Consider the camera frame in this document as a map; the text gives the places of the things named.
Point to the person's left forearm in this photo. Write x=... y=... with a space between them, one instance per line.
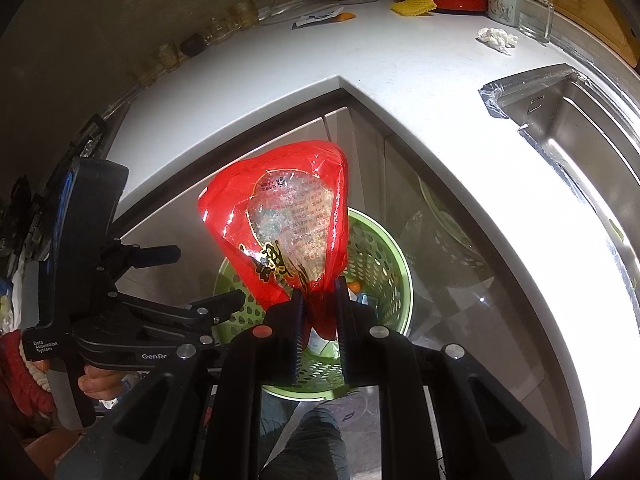
x=22 y=380

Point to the orange peel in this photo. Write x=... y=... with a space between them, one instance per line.
x=347 y=17

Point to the yellow foam fruit net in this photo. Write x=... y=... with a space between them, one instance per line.
x=412 y=2

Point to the blue and white sachet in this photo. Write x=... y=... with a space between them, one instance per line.
x=317 y=15

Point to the green plastic basket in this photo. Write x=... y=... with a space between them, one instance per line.
x=380 y=270

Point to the stainless steel sink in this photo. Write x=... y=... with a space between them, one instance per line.
x=575 y=135

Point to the person's leg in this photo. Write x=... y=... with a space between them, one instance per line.
x=305 y=445

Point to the crumpled white tissue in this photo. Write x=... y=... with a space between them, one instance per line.
x=497 y=37

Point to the wooden cutting board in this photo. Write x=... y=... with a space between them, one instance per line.
x=585 y=5

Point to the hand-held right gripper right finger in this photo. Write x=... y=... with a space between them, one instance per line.
x=343 y=322

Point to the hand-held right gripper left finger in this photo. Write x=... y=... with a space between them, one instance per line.
x=298 y=332

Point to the dark glass jar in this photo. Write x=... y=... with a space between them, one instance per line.
x=192 y=46

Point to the grey shoe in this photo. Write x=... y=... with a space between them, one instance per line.
x=347 y=404

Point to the person's left hand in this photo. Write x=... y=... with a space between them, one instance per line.
x=102 y=382

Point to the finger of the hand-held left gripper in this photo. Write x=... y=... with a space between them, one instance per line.
x=145 y=255
x=200 y=315

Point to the yellowish glass jar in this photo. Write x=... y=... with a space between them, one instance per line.
x=219 y=28
x=245 y=12
x=168 y=55

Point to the red snack wrapper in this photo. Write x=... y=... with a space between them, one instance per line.
x=285 y=210

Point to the grey cabinet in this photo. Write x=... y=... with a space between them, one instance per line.
x=380 y=170

